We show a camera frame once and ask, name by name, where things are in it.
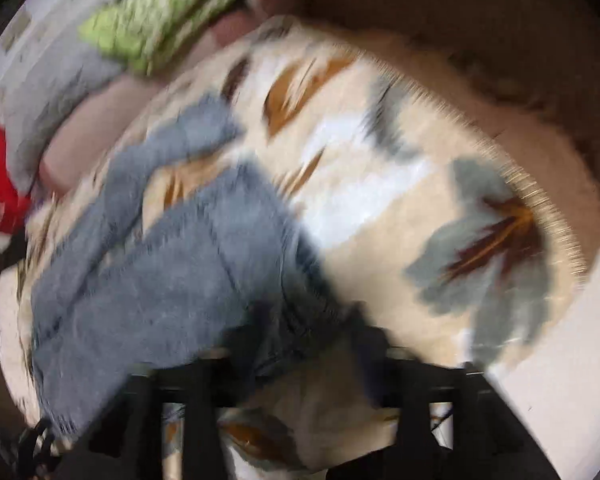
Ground cream leaf-print fleece blanket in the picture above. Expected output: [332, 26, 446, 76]
[0, 20, 600, 477]

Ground green patterned cloth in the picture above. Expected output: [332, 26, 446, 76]
[79, 0, 238, 76]

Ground blue denim pants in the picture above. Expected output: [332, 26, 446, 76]
[31, 94, 350, 438]

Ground grey quilted blanket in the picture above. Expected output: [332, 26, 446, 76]
[4, 30, 124, 195]

